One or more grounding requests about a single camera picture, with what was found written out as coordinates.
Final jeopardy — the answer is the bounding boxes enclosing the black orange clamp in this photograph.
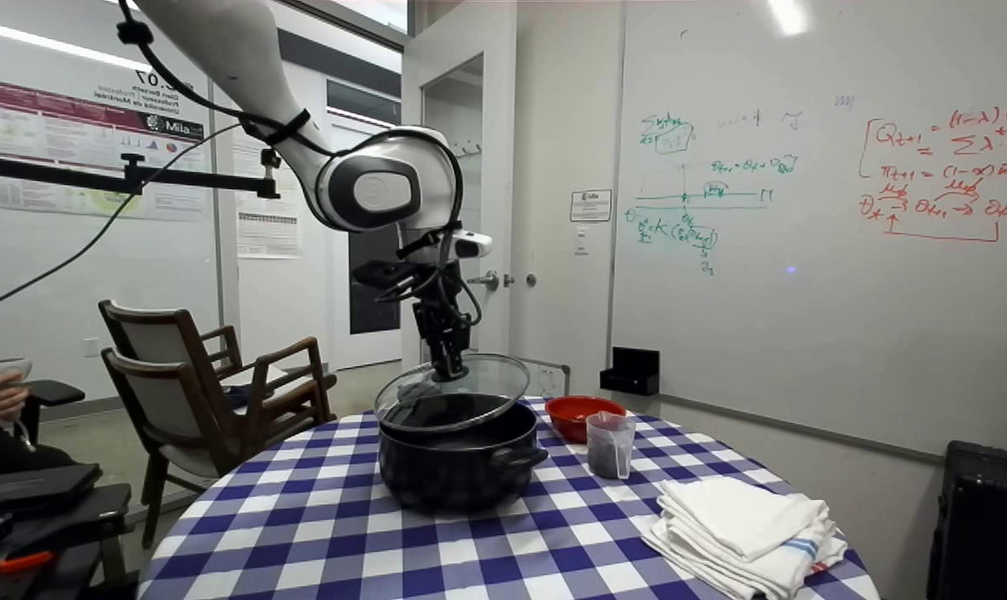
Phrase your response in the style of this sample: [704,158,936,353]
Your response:
[0,546,60,578]

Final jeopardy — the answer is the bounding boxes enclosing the white door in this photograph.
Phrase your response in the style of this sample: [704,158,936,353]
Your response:
[400,0,522,365]

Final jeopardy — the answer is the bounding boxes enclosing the black speaker case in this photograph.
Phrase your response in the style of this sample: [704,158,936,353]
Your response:
[928,439,1007,600]

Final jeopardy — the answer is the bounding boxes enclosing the blue white checkered tablecloth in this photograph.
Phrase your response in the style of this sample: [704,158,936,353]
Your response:
[135,398,884,600]

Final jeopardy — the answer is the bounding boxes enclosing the black robot cart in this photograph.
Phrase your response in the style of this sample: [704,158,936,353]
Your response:
[0,461,135,600]

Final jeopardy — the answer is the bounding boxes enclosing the whiteboard with writing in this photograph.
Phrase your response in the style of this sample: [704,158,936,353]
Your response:
[611,0,1007,461]

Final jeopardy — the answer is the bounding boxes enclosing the clear plastic measuring cup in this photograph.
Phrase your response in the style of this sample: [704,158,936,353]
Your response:
[584,411,637,485]

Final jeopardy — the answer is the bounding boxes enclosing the wooden armchair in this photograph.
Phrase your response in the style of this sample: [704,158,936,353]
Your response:
[96,297,252,386]
[99,338,342,546]

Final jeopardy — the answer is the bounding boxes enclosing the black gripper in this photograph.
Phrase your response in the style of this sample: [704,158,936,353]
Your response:
[412,279,477,386]

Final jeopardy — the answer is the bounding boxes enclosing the black cooking pot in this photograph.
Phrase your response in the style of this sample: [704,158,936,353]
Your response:
[378,395,551,518]

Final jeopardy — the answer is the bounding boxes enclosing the wall poster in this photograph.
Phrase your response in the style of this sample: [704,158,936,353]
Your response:
[0,71,209,224]

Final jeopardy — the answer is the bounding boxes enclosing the small wall sign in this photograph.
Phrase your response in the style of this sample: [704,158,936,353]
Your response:
[568,186,613,226]

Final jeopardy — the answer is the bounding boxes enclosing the folded white towel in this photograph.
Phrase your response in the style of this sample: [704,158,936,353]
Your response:
[642,473,852,600]

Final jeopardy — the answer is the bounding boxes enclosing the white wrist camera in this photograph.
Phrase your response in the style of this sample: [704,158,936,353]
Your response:
[454,231,498,259]

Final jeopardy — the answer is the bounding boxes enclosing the black cable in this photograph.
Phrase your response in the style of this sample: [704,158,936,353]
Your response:
[0,110,246,317]

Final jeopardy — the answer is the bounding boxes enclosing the glass lid with black knob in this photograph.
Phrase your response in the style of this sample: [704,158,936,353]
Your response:
[370,350,535,434]

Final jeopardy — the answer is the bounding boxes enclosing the black camera boom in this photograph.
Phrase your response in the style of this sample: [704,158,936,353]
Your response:
[0,149,285,203]

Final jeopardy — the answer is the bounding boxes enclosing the red bowl with beans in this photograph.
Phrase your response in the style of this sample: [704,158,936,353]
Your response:
[545,395,632,447]

